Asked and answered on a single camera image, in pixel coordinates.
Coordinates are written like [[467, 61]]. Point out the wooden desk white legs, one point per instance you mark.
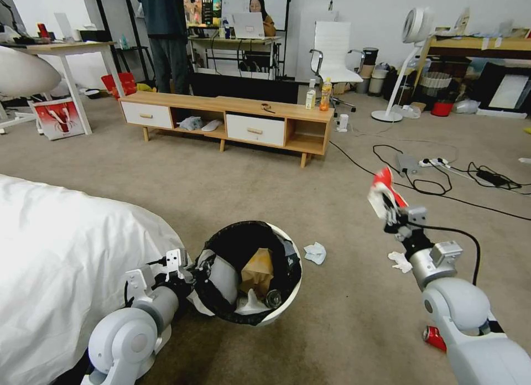
[[62, 48]]

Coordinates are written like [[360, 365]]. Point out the crumpled white paper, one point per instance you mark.
[[399, 261]]

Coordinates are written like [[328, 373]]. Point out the red shopping bag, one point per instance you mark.
[[120, 84]]

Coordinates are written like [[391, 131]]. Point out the small white bin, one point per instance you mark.
[[377, 83]]

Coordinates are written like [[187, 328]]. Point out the white cabinet drawer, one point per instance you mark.
[[146, 115], [255, 130]]

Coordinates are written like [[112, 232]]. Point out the red and white paper bag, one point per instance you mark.
[[58, 117]]

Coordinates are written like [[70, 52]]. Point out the crushed metal can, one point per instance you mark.
[[274, 298]]

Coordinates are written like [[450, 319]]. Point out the white power cube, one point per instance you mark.
[[343, 123]]

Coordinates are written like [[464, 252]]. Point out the grey adapter box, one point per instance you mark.
[[407, 164]]

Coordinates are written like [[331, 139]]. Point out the wooden office desk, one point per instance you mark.
[[232, 40]]

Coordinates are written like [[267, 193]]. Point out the white round trash bin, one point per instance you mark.
[[286, 289]]

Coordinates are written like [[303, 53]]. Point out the clear bottle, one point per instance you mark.
[[310, 96]]

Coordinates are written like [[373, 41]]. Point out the orange juice bottle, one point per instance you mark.
[[325, 95]]

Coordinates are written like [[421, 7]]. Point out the computer monitor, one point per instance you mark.
[[209, 7]]

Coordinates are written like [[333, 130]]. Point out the crumpled white tissue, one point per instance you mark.
[[315, 253]]

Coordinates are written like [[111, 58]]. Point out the black lidded bin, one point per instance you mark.
[[370, 61]]

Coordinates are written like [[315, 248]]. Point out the black TV screen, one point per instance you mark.
[[249, 88]]

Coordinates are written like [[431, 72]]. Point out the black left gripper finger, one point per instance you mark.
[[200, 283], [205, 262]]

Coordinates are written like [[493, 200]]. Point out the red bucket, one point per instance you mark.
[[442, 108]]

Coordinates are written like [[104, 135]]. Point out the wooden storage shelf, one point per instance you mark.
[[477, 42]]

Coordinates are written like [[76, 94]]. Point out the white office chair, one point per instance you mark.
[[334, 49]]

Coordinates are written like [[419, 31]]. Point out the black power adapter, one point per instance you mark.
[[491, 177]]

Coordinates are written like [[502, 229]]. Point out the white bed duvet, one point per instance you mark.
[[62, 256]]

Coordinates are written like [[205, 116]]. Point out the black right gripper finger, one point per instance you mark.
[[389, 206], [403, 231]]

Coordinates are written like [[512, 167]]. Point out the black bin liner bag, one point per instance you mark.
[[232, 235]]

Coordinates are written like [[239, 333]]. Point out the clear plastic bag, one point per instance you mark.
[[190, 123]]

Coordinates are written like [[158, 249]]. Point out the white laptop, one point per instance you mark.
[[249, 26]]

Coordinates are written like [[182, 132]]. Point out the white standing fan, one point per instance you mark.
[[417, 26]]

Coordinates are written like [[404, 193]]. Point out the white egg chair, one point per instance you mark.
[[25, 74]]

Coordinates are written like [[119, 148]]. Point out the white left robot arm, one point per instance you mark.
[[124, 339]]

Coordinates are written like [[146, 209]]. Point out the brown paper bag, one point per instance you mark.
[[257, 271]]

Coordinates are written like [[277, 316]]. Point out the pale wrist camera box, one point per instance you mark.
[[176, 261], [416, 215]]

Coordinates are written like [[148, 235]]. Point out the white crumpled trash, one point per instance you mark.
[[249, 304]]

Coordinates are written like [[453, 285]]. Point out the seated person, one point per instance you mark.
[[269, 25]]

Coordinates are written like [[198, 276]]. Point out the low wooden TV cabinet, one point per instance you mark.
[[232, 105]]

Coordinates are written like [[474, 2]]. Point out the white slipper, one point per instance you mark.
[[212, 125]]

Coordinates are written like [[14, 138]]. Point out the standing person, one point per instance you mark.
[[166, 24]]

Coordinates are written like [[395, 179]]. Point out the red and white package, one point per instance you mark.
[[383, 179]]

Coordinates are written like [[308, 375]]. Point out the red soda can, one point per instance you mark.
[[433, 337]]

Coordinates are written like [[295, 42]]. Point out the white power strip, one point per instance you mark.
[[433, 162]]

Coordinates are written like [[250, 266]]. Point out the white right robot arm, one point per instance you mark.
[[464, 314]]

